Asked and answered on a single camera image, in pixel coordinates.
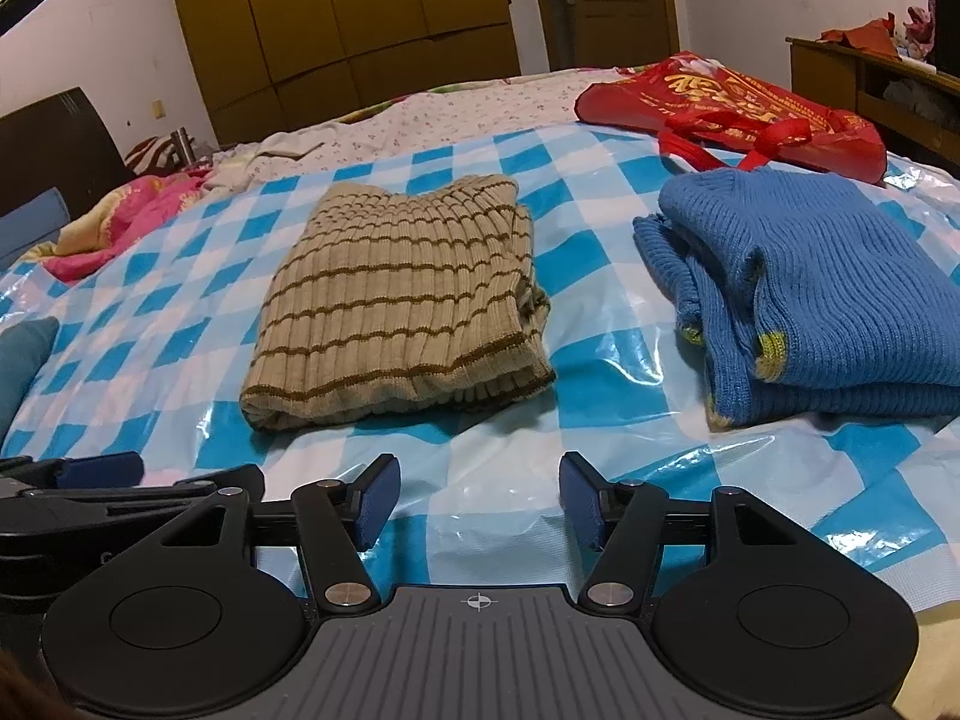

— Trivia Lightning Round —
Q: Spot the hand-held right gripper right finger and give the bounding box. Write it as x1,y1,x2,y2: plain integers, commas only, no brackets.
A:
558,451,815,610

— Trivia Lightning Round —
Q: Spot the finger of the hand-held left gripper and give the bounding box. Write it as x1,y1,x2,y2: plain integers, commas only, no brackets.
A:
0,451,145,494
101,463,266,518

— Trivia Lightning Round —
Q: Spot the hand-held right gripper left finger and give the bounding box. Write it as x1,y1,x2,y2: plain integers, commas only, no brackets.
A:
150,453,403,614

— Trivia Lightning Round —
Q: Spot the beige striped knit sweater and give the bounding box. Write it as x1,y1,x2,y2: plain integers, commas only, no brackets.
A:
240,174,558,434

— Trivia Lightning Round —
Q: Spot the teal cushion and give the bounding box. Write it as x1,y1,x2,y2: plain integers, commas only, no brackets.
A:
0,315,62,441

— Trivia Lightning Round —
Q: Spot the blue checkered plastic sheet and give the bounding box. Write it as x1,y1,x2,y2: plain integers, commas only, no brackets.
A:
0,118,960,620

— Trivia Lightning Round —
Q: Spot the blue pillow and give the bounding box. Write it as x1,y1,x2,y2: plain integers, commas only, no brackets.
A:
0,189,73,265

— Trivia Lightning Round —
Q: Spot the pink floral blanket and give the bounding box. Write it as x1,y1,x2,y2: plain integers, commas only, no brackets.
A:
41,167,227,284

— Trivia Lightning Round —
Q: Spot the blue knit sweater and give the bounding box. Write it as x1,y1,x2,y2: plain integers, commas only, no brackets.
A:
631,168,960,434

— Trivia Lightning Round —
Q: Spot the red white striped cloth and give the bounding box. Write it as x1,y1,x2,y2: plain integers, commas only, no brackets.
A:
123,136,190,176

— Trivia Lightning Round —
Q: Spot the dark wooden headboard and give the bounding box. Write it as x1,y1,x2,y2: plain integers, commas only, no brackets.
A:
0,87,137,220

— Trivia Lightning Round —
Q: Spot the floral white bedsheet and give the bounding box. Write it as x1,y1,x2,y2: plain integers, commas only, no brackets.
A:
208,67,665,192

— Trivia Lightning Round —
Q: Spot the red plastic bag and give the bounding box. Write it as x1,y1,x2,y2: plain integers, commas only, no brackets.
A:
574,52,889,183

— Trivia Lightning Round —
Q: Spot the wooden desk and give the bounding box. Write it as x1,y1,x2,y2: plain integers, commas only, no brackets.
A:
785,35,960,170

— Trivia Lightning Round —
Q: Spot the wooden wardrobe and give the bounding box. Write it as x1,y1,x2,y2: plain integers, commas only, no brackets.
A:
163,0,524,149

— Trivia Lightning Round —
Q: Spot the wooden door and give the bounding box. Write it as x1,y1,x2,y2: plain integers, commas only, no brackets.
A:
525,0,681,76

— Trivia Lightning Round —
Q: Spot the orange-red cloth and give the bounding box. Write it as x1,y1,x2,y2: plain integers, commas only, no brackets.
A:
819,18,902,62

